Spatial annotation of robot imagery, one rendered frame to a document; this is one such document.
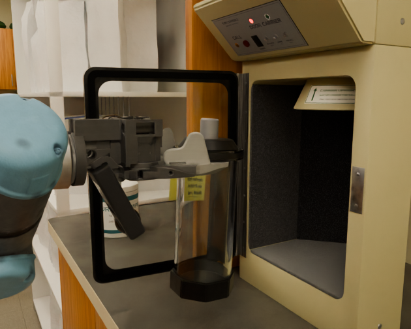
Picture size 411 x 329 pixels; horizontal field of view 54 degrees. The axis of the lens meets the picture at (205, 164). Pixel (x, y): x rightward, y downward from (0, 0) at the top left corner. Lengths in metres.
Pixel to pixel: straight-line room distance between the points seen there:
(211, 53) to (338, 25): 0.35
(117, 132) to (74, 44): 1.31
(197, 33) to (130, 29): 1.06
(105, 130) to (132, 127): 0.04
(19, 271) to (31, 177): 0.13
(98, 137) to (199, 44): 0.40
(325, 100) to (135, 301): 0.52
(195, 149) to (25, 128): 0.28
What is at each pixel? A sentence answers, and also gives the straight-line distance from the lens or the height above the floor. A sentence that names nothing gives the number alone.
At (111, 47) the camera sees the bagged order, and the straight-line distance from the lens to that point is 1.75.
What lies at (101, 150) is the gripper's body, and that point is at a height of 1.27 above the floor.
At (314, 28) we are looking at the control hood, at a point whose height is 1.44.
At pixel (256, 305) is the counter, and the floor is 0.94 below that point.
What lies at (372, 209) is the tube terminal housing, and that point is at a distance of 0.66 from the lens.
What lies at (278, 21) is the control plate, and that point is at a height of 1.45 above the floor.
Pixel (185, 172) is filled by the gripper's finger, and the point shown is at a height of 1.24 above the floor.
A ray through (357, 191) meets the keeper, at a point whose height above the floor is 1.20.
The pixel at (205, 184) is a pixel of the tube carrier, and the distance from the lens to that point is 0.58.
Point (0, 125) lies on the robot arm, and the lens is 0.33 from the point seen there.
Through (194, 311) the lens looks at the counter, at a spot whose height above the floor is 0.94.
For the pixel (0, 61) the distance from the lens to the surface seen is 5.64.
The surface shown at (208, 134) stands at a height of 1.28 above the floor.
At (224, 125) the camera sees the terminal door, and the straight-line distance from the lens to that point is 0.83.
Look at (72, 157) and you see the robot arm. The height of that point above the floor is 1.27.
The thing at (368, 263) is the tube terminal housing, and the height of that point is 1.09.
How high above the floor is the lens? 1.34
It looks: 9 degrees down
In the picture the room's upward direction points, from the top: straight up
